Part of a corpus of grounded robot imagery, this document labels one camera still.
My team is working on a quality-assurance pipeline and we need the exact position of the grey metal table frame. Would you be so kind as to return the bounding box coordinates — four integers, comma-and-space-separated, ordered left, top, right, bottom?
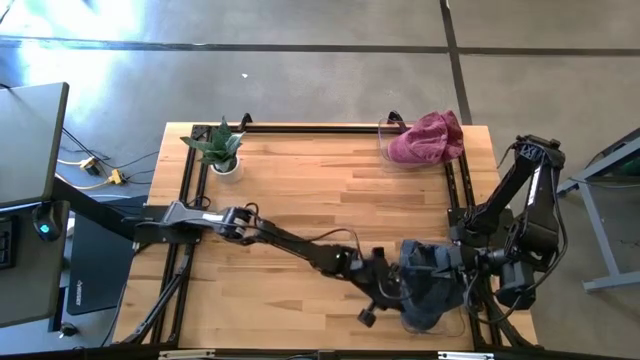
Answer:
552, 127, 640, 293

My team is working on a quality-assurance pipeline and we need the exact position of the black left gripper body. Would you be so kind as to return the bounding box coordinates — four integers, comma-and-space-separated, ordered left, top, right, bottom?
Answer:
349, 247, 404, 311

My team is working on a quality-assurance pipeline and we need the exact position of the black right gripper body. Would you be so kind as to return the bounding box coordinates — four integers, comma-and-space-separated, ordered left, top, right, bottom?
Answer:
447, 244, 501, 281

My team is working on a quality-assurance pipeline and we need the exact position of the black aluminium table frame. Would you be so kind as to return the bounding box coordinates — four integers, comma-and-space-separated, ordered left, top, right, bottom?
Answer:
112, 112, 541, 360

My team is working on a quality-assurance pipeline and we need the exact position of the green plant in white pot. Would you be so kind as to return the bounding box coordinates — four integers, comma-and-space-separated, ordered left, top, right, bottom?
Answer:
179, 117, 246, 184

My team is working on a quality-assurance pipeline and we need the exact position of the maroon baseball cap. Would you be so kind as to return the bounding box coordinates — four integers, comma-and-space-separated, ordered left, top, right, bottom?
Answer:
387, 112, 451, 169
439, 110, 465, 162

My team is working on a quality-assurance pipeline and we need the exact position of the black keyboard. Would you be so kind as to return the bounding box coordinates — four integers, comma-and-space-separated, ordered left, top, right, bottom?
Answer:
0, 214, 14, 271

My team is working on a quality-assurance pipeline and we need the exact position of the grey computer monitor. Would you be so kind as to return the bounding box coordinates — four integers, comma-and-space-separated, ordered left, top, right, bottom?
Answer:
0, 82, 70, 210

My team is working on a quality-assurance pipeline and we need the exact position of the silver metal bracket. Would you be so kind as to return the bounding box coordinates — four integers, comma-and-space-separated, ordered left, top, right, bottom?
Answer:
158, 349, 215, 360
439, 351, 494, 360

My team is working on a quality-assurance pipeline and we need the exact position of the black computer mouse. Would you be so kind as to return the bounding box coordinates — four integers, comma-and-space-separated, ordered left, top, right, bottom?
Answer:
32, 202, 64, 244

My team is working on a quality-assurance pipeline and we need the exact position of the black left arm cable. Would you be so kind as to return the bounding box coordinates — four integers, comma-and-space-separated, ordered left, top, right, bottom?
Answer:
294, 227, 362, 261

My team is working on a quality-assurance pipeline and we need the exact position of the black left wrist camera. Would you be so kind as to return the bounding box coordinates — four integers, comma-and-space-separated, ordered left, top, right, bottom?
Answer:
356, 306, 379, 329

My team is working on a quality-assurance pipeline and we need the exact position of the grey desk top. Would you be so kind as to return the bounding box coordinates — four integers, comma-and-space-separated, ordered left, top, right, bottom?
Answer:
0, 199, 71, 330

